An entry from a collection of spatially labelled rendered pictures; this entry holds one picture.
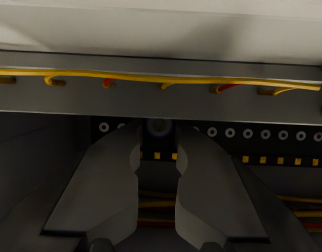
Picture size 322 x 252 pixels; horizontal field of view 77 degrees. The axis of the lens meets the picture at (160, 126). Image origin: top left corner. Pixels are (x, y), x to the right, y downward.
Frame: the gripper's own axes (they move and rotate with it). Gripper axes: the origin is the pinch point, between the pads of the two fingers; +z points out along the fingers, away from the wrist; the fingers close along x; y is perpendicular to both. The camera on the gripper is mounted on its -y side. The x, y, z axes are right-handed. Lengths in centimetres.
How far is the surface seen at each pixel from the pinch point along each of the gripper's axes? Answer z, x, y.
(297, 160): 7.2, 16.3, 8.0
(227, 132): 8.3, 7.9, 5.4
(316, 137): 8.3, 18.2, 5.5
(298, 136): 8.3, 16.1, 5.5
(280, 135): 8.3, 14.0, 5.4
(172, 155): 7.2, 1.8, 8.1
